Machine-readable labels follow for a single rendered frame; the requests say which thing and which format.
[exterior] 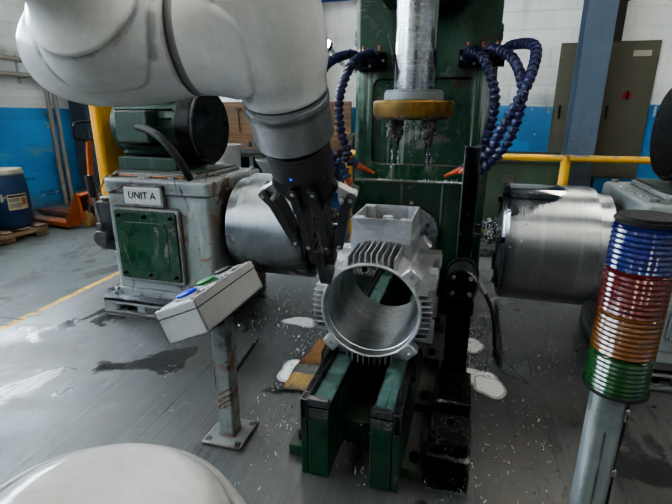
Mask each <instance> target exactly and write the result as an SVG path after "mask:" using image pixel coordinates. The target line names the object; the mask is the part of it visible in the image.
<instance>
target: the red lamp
mask: <svg viewBox="0 0 672 504"><path fill-rule="evenodd" d="M604 265H605V267H604V272H603V277H602V282H601V287H600V291H599V296H598V299H599V300H598V301H597V303H598V305H599V306H600V307H601V308H602V309H603V310H605V311H607V312H608V313H611V314H613V315H616V316H618V317H622V318H626V319H630V320H636V321H646V322H651V321H659V320H662V319H665V318H666V317H667V314H666V313H667V312H668V307H669V303H670V298H671V293H672V276H670V277H663V278H654V277H643V276H637V275H632V274H627V273H624V272H620V271H617V270H615V269H613V268H611V267H609V266H608V265H607V264H606V263H605V264H604Z"/></svg>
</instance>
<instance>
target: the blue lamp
mask: <svg viewBox="0 0 672 504"><path fill-rule="evenodd" d="M612 222H613V225H612V226H611V227H612V230H611V231H610V232H611V235H610V236H609V237H610V240H609V245H608V250H607V255H606V260H605V263H606V264H607V265H608V266H609V267H611V268H613V269H615V270H617V271H620V272H624V273H627V274H632V275H637V276H643V277H654V278H663V277H670V276H672V230H670V231H669V230H651V229H643V228H637V227H632V226H627V225H624V224H621V223H619V222H617V221H616V219H614V220H613V221H612Z"/></svg>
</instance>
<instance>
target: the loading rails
mask: <svg viewBox="0 0 672 504"><path fill-rule="evenodd" d="M364 294H365V295H366V296H367V297H368V298H370V299H371V300H373V301H375V302H377V303H379V304H382V305H386V306H395V298H396V275H395V274H393V273H391V272H389V271H387V270H385V269H382V268H378V270H377V271H376V273H375V275H374V276H373V278H372V280H371V281H370V283H369V285H368V286H367V288H366V289H365V291H364ZM432 320H435V325H434V332H441V333H443V332H444V323H445V320H444V319H441V318H440V317H437V318H432ZM415 343H416V344H417V345H418V346H419V349H418V353H417V354H416V355H415V356H414V357H412V358H411V359H409V360H408V361H405V360H398V359H393V361H392V364H390V356H389V357H388V360H387V363H386V365H384V357H383V359H382V362H381V365H380V366H379V358H377V360H376V363H375V366H374V365H373V357H372V359H371V361H370V364H369V365H368V357H366V360H365V362H364V364H362V356H361V357H360V360H359V362H357V354H356V355H355V357H354V359H353V360H352V354H351V353H350V354H349V356H348V358H346V352H342V351H339V350H338V347H337V348H336V349H334V350H333V351H332V350H331V349H329V351H328V353H327V354H326V356H325V358H324V359H323V361H322V363H321V364H320V366H319V368H318V369H317V371H316V373H315V374H314V376H313V378H312V379H311V381H310V383H309V384H308V386H307V388H306V389H305V391H304V393H303V394H302V396H301V398H300V417H301V428H297V430H296V432H295V433H294V435H293V437H292V439H291V441H290V442H289V453H291V454H296V455H300V456H302V472H304V473H308V472H309V473H310V474H313V475H318V476H322V477H327V478H328V477H329V475H330V472H331V470H332V467H333V464H334V462H335V459H336V457H337V454H338V452H339V449H340V447H341V444H342V442H343V441H345V440H346V442H351V443H356V444H361V445H366V446H370V460H369V487H371V488H376V489H380V490H385V491H390V486H391V492H394V493H398V488H399V483H400V478H401V477H403V478H408V479H412V480H417V481H423V480H424V471H425V457H426V453H423V452H418V451H413V450H408V449H406V448H407V443H408V438H409V433H410V427H411V422H412V417H413V412H414V411H418V412H424V413H430V414H431V412H432V409H433V397H434V393H433V392H428V391H427V390H422V391H421V390H418V387H419V382H420V377H421V372H422V367H423V365H428V366H435V367H438V366H439V362H440V350H436V349H435V348H429V349H426V346H427V343H421V342H415ZM370 372H371V373H376V374H383V375H385V377H384V380H383V383H382V386H381V389H380V392H379V395H378V398H377V401H376V404H375V406H372V408H368V407H362V406H357V404H358V401H359V399H360V396H361V393H362V391H363V388H364V386H365V383H366V381H367V378H368V376H369V373H370Z"/></svg>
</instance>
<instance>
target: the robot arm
mask: <svg viewBox="0 0 672 504"><path fill-rule="evenodd" d="M24 2H25V11H24V12H23V14H22V16H21V19H20V21H19V23H18V27H17V32H16V43H17V49H18V52H19V55H20V58H21V60H22V62H23V64H24V66H25V68H26V69H27V71H28V72H29V74H30V75H31V76H32V77H33V79H34V80H35V81H36V82H37V83H38V84H39V85H41V86H42V87H43V88H44V89H46V90H47V91H49V92H51V93H53V94H55V95H57V96H59V97H61V98H64V99H66V100H69V101H72V102H76V103H80V104H85V105H91V106H98V107H134V106H149V105H158V104H164V103H171V102H177V101H180V100H183V99H187V98H191V97H197V96H220V97H227V98H232V99H236V100H242V103H243V109H244V112H245V114H246V116H247V118H248V121H249V125H250V128H251V131H252V134H253V137H254V141H255V144H256V146H257V148H258V149H259V150H260V152H262V153H263V154H265V155H266V158H267V162H268V165H269V168H270V172H271V175H272V176H273V177H272V181H271V182H270V181H266V182H265V183H264V185H263V187H262V188H261V190H260V192H259V194H258V196H259V198H260V199H261V200H262V201H264V202H265V203H266V204H267V205H268V206H269V207H270V209H271V211H272V212H273V214H274V215H275V217H276V219H277V220H278V222H279V224H280V225H281V227H282V229H283V230H284V232H285V234H286V235H287V237H288V239H289V240H290V242H291V244H292V245H293V246H299V245H302V246H304V247H305V249H306V250H307V252H308V256H309V260H310V262H311V263H314V264H316V267H317V271H318V275H319V279H320V283H321V284H331V281H332V278H333V275H334V272H335V267H334V265H335V262H336V259H337V251H336V249H338V250H342V249H343V247H344V244H345V240H346V237H347V233H348V226H349V220H350V214H351V208H352V206H353V205H354V204H355V202H356V198H357V195H358V192H359V186H357V185H355V184H353V185H351V186H350V187H349V186H347V185H345V184H343V183H342V182H340V177H339V175H338V174H337V173H336V171H335V169H334V163H333V156H332V151H331V145H330V139H331V138H332V135H333V132H334V125H333V119H332V113H331V107H330V100H329V97H330V94H329V89H328V87H327V77H326V76H327V65H328V58H329V53H328V38H327V29H326V22H325V16H324V11H323V6H322V2H321V0H24ZM335 192H337V193H338V200H339V204H341V207H340V209H339V215H338V223H337V231H336V235H335V234H334V229H333V224H332V219H331V215H330V210H329V205H328V202H329V200H330V199H331V197H332V196H333V195H334V193H335ZM286 199H287V200H288V201H289V202H291V206H292V209H293V211H292V209H291V207H290V205H289V204H288V202H287V200H286ZM311 209H312V211H311ZM312 213H313V215H312ZM295 215H296V216H295ZM313 216H315V219H316V223H317V227H318V234H319V236H320V237H318V234H317V232H316V228H315V224H314V220H313ZM296 217H297V218H296ZM317 237H318V239H317ZM0 504H247V503H246V501H245V499H244V498H243V497H242V495H241V494H240V493H239V491H238V490H237V489H236V488H235V487H234V486H233V484H232V483H231V482H230V481H229V480H228V479H227V478H226V477H225V476H224V475H223V474H222V473H221V472H220V471H219V470H218V469H217V468H216V467H214V466H213V465H212V464H210V463H209V462H207V461H205V460H204V459H202V458H200V457H198V456H196V455H194V454H191V453H189V452H186V451H183V450H180V449H176V448H172V447H168V446H162V445H156V444H145V443H121V444H110V445H102V446H96V447H91V448H86V449H82V450H78V451H74V452H71V453H67V454H64V455H61V456H58V457H55V458H53V459H50V460H48V461H45V462H43V463H40V464H38V465H36V466H34V467H32V468H30V469H28V470H26V471H24V472H22V473H20V474H18V475H16V476H15V477H13V478H11V479H10V480H8V481H6V482H5V483H3V484H2V485H0Z"/></svg>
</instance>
